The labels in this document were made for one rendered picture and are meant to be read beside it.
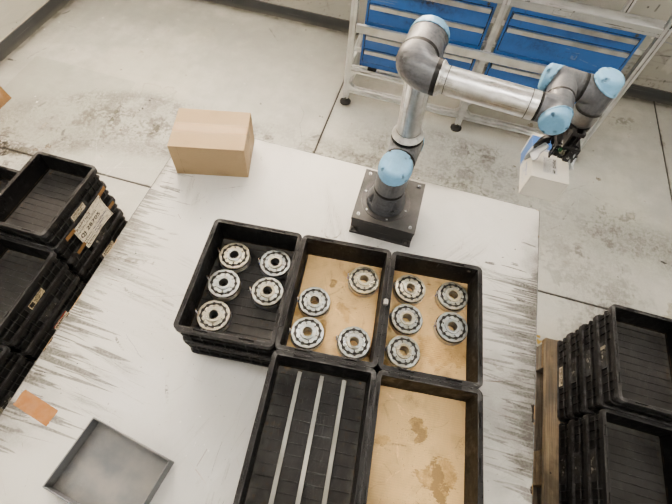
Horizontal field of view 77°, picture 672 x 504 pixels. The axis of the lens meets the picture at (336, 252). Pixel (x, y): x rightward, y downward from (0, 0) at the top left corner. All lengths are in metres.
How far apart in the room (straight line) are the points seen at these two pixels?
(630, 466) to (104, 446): 1.86
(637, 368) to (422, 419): 1.08
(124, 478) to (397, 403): 0.81
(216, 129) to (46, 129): 1.82
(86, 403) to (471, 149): 2.67
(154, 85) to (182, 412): 2.61
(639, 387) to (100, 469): 1.93
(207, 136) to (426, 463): 1.40
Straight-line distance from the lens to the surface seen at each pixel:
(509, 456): 1.56
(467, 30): 2.90
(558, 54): 3.01
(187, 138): 1.85
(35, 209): 2.35
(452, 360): 1.42
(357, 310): 1.41
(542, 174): 1.51
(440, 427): 1.36
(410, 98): 1.45
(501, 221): 1.92
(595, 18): 2.90
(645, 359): 2.19
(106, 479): 1.52
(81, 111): 3.54
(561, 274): 2.83
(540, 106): 1.25
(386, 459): 1.31
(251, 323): 1.39
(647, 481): 2.16
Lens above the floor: 2.12
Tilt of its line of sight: 59 degrees down
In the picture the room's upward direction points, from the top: 7 degrees clockwise
